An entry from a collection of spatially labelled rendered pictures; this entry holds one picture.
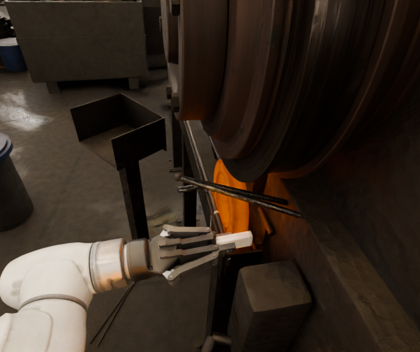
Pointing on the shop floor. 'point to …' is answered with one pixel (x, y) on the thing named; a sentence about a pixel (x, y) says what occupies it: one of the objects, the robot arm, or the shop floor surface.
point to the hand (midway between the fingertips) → (234, 241)
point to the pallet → (5, 31)
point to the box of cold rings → (80, 40)
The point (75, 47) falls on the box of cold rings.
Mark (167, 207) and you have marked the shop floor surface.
